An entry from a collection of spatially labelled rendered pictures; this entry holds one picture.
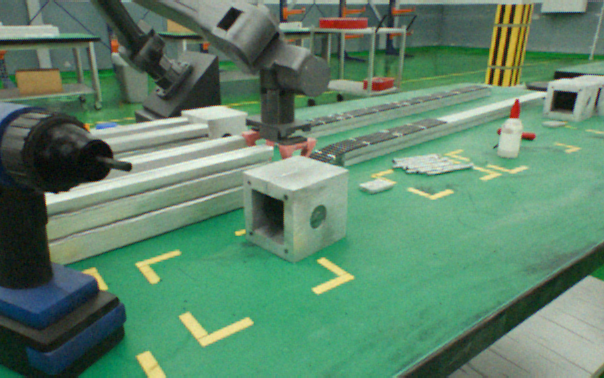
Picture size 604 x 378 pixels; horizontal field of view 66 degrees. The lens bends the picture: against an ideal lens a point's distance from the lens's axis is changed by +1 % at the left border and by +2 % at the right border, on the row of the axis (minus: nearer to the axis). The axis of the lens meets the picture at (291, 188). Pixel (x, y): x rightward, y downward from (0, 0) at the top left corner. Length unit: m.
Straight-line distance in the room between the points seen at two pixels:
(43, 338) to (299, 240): 0.28
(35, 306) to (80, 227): 0.19
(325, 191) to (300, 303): 0.14
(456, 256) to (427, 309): 0.12
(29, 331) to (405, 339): 0.32
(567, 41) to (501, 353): 11.23
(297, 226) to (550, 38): 12.08
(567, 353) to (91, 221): 1.23
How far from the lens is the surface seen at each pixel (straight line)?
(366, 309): 0.48
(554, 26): 12.49
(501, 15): 7.14
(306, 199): 0.53
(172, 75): 1.35
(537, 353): 1.43
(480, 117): 1.31
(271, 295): 0.50
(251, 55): 0.69
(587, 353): 1.50
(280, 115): 0.74
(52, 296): 0.42
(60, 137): 0.34
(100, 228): 0.61
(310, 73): 0.67
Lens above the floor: 1.06
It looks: 22 degrees down
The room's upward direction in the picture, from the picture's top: straight up
